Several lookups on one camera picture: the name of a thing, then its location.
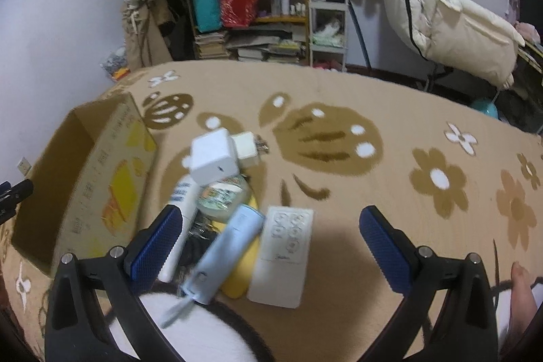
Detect large white power adapter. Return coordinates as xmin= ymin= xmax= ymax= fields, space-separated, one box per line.
xmin=189 ymin=128 xmax=239 ymax=187

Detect white spray bottle blue text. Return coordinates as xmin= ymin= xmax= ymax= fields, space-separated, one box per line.
xmin=157 ymin=173 xmax=201 ymax=284

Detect stack of books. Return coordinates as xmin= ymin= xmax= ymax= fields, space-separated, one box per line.
xmin=194 ymin=30 xmax=229 ymax=60

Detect beige patterned floor rug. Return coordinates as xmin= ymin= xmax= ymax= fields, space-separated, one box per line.
xmin=1 ymin=61 xmax=542 ymax=361

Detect clear bag of toys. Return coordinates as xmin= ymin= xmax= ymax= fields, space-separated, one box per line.
xmin=100 ymin=46 xmax=130 ymax=82

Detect teal storage bag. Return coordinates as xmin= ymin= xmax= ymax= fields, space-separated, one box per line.
xmin=191 ymin=0 xmax=222 ymax=33

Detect beige hanging trousers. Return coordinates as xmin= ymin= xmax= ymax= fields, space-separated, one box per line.
xmin=121 ymin=4 xmax=173 ymax=73

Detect yellow flat object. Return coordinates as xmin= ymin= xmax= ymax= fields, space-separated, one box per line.
xmin=220 ymin=195 xmax=261 ymax=300

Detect wall socket plate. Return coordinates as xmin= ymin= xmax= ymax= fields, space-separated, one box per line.
xmin=17 ymin=157 xmax=31 ymax=176

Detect small white plug charger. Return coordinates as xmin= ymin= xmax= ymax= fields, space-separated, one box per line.
xmin=231 ymin=131 xmax=270 ymax=169

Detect white metal trolley cart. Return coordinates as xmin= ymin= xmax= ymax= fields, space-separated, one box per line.
xmin=308 ymin=0 xmax=349 ymax=73

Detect cardboard box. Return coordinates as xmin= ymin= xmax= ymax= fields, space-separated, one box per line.
xmin=12 ymin=93 xmax=157 ymax=275

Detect round green tin can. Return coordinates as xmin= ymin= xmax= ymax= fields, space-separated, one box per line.
xmin=196 ymin=175 xmax=250 ymax=223

